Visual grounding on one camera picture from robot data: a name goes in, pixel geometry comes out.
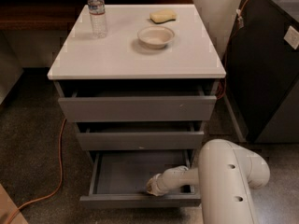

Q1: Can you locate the grey bottom drawer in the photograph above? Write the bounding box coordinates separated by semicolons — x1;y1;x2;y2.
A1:
80;150;200;209

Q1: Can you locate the grey middle drawer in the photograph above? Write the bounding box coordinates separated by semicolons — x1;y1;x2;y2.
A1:
76;121;204;151

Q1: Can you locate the grey drawer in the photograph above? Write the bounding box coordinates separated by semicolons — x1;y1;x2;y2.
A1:
76;121;204;151
80;150;200;209
58;91;216;122

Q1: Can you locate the clear plastic water bottle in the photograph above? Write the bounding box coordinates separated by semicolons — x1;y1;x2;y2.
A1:
87;0;107;38

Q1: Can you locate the orange extension cable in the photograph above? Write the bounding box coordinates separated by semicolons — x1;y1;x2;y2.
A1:
4;118;67;224

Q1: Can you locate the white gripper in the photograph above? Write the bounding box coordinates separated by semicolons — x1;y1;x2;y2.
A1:
146;166;188;196

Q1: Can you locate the white wall outlet plate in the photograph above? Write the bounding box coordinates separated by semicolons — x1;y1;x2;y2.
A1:
284;26;299;49

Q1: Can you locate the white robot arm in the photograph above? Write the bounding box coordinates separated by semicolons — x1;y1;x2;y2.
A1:
147;139;270;224

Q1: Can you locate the beige bowl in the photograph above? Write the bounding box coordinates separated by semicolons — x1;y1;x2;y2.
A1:
137;26;175;49

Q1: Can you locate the yellow sponge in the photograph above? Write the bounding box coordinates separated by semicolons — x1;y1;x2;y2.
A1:
149;9;177;24

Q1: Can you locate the dark cabinet on right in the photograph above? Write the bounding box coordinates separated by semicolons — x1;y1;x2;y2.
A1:
226;0;299;143

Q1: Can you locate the grey top drawer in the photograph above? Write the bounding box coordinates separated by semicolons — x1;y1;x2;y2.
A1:
58;91;216;122

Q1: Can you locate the white top grey drawer cabinet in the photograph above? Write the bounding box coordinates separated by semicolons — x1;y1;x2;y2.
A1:
46;4;227;161

